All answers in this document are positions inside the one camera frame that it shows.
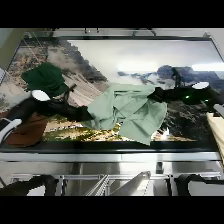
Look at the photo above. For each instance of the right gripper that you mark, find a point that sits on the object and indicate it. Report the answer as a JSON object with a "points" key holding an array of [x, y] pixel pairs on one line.
{"points": [[158, 95]]}

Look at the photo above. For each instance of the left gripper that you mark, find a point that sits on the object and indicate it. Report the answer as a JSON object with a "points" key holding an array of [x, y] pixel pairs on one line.
{"points": [[80, 114]]}

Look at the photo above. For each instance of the light green shirt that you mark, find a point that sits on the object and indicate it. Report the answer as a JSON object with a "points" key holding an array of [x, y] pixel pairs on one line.
{"points": [[133, 111]]}

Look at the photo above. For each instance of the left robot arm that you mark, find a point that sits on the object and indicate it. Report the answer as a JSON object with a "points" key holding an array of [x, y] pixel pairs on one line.
{"points": [[36, 107]]}

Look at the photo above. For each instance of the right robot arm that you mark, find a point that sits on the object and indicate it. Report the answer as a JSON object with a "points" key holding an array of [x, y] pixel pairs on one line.
{"points": [[195, 95]]}

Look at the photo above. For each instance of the dark green garment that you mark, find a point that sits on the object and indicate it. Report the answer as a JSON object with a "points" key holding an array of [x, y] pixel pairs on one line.
{"points": [[46, 78]]}

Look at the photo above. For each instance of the brown garment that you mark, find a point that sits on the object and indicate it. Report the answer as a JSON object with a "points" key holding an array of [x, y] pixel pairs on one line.
{"points": [[28, 131]]}

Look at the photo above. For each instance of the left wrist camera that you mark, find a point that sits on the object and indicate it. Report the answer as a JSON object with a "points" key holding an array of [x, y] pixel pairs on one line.
{"points": [[71, 90]]}

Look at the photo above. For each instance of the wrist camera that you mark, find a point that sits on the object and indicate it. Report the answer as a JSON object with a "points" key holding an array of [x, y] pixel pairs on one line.
{"points": [[71, 90], [176, 76]]}

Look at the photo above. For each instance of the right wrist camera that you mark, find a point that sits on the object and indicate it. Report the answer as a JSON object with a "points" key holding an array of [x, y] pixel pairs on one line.
{"points": [[176, 76]]}

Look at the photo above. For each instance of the silver frame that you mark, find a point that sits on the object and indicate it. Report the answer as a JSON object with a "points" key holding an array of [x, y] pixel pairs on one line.
{"points": [[100, 158]]}

